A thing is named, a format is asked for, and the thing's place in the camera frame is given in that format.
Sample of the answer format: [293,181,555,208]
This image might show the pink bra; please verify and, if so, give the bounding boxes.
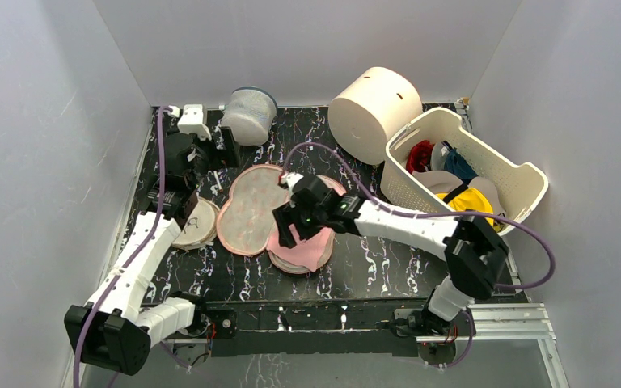
[266,225,336,275]

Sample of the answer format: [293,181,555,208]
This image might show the blue garment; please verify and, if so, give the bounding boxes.
[442,141,479,183]

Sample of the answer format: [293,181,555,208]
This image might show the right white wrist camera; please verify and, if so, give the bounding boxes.
[277,172,304,192]

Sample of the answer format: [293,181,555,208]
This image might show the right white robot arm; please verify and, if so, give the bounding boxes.
[272,173,509,337]

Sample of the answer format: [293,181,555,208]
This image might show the cream perforated laundry basket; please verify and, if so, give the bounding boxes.
[379,108,549,223]

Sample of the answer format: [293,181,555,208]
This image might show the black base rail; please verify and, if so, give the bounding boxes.
[171,297,483,359]

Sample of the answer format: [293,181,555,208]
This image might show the small white red pen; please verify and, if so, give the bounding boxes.
[213,175,223,193]

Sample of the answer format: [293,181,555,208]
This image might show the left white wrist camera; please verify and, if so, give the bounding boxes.
[177,104,212,141]

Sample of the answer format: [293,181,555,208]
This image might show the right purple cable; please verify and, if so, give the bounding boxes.
[281,141,556,293]

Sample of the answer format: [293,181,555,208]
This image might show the yellow bra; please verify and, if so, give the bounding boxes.
[436,185,505,217]

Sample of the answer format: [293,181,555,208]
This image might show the red garment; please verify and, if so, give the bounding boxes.
[406,140,434,174]

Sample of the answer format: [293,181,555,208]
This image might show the cream round tub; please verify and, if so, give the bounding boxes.
[327,67,423,165]

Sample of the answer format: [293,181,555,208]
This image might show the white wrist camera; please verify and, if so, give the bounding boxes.
[277,172,304,192]
[177,104,212,141]

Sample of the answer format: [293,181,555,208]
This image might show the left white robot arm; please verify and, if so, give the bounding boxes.
[64,127,241,375]

